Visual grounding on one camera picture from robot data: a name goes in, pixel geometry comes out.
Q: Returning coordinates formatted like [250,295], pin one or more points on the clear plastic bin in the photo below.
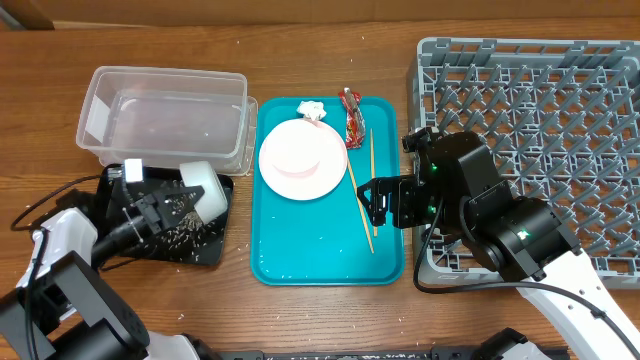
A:
[169,116]

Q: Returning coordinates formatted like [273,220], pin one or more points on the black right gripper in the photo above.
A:
[400,187]

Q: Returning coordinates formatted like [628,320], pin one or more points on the right wooden chopstick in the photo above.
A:
[373,167]

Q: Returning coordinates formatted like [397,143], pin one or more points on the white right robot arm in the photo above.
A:
[458,191]

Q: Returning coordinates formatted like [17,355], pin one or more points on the rice and food leftovers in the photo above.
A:
[192,241]

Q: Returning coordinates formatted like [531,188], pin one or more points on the red snack wrapper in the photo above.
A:
[355,122]

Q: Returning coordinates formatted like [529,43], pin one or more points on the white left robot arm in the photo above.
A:
[63,309]

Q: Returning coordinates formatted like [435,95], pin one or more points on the left wooden chopstick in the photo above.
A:
[360,207]

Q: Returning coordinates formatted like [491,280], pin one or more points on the teal plastic tray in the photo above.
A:
[322,241]

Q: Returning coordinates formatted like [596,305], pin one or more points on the wooden chopstick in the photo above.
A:
[373,167]
[360,207]

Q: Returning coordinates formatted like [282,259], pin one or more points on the white napkin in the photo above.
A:
[312,110]

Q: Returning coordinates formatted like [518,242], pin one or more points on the black waste tray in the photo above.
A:
[117,194]

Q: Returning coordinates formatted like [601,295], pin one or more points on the grey dishwasher rack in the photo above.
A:
[561,120]

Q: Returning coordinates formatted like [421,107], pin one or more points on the pink large plate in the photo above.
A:
[320,181]

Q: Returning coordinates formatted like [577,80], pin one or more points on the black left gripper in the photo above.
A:
[145,205]

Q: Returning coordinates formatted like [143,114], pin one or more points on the grey bowl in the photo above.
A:
[213,202]

